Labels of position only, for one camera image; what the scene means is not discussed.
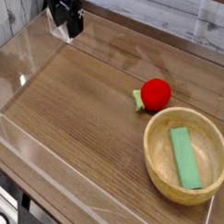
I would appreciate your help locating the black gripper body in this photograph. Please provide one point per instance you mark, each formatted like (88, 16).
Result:
(65, 3)

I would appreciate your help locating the red plush fruit green leaf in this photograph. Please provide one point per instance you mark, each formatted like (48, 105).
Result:
(153, 95)

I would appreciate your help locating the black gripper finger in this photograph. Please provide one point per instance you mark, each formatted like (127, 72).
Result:
(58, 10)
(74, 20)

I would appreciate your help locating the wooden bowl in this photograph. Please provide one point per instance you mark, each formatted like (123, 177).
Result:
(207, 143)

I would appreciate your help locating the black table leg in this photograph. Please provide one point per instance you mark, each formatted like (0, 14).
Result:
(25, 201)

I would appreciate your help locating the green rectangular block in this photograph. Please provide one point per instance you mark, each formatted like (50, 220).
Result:
(185, 159)

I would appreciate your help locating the clear acrylic tray wall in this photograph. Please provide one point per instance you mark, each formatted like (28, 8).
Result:
(64, 192)

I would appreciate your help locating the clear acrylic corner bracket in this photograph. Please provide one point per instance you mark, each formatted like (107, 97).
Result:
(59, 32)

